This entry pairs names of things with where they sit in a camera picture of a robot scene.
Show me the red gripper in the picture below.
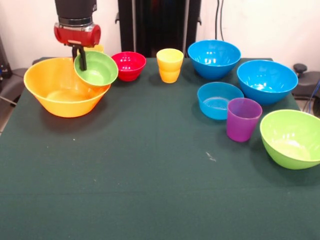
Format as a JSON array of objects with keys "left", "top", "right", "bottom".
[{"left": 53, "top": 24, "right": 102, "bottom": 71}]

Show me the small green bowl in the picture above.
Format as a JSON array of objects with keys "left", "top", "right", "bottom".
[{"left": 73, "top": 50, "right": 119, "bottom": 89}]

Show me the small blue ridged bowl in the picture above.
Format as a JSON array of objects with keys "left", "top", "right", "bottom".
[{"left": 196, "top": 81, "right": 245, "bottom": 121}]

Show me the small red bowl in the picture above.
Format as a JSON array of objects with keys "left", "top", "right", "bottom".
[{"left": 111, "top": 51, "right": 147, "bottom": 82}]

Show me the dark green tablecloth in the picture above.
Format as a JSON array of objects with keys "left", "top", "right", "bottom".
[{"left": 0, "top": 56, "right": 320, "bottom": 240}]

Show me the black robot pedestal leg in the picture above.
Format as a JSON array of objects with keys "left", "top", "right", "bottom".
[
  {"left": 291, "top": 63, "right": 320, "bottom": 101},
  {"left": 0, "top": 66, "right": 27, "bottom": 106}
]

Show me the black wall cable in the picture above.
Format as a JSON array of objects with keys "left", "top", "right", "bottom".
[{"left": 215, "top": 0, "right": 225, "bottom": 42}]

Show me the large blue bowl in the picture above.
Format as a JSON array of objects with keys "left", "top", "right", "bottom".
[
  {"left": 236, "top": 59, "right": 299, "bottom": 106},
  {"left": 187, "top": 39, "right": 242, "bottom": 81}
]

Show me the large orange bowl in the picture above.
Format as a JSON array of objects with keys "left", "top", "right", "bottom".
[{"left": 23, "top": 57, "right": 112, "bottom": 118}]

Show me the purple cup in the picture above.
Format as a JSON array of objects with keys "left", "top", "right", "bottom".
[{"left": 226, "top": 97, "right": 263, "bottom": 143}]

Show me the black robot column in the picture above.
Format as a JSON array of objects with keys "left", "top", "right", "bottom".
[{"left": 115, "top": 0, "right": 203, "bottom": 59}]

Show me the yellow cup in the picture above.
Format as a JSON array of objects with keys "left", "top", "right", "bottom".
[{"left": 156, "top": 48, "right": 185, "bottom": 84}]

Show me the large green bowl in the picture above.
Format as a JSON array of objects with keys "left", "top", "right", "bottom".
[{"left": 259, "top": 109, "right": 320, "bottom": 170}]

